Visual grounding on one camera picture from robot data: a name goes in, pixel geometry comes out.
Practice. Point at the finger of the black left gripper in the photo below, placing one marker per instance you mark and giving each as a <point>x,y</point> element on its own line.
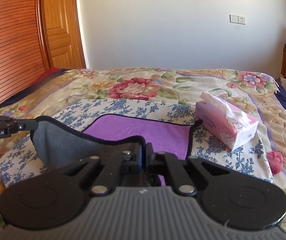
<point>9,126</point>

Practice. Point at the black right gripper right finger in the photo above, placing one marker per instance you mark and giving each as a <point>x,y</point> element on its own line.
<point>185,177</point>

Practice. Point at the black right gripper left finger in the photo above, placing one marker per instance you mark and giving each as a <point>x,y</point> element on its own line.
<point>101,177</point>

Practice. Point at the purple grey microfiber towel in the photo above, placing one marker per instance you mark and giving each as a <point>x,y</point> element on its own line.
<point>59,147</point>

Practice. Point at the blue floral white cloth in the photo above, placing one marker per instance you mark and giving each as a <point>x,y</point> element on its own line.
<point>114,119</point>

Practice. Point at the pink tissue pack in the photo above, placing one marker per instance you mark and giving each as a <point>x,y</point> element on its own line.
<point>232,126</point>

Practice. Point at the floral bed blanket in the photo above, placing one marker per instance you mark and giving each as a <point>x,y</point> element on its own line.
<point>252,92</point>

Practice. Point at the wooden door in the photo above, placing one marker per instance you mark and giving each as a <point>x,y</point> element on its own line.
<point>62,33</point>

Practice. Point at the white wall switch socket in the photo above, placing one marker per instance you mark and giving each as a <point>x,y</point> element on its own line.
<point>236,19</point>

